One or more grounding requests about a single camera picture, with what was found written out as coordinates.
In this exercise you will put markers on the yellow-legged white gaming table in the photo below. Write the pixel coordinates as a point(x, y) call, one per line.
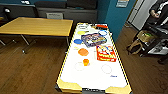
point(93, 80)

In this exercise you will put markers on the orange fruit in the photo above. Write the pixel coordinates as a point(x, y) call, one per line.
point(86, 62)

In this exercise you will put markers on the red game box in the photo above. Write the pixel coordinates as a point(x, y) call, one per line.
point(106, 53)

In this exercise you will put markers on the small red flat box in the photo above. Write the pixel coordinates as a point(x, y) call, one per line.
point(101, 26)

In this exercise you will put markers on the long yellow wooden table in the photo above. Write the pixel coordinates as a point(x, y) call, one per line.
point(36, 26)

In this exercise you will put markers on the brown backpack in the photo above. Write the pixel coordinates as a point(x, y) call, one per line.
point(136, 45)

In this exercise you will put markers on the man in dark shirt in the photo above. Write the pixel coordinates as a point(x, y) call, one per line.
point(158, 10)

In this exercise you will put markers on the long dark wall bench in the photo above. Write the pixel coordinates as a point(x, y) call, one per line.
point(20, 11)

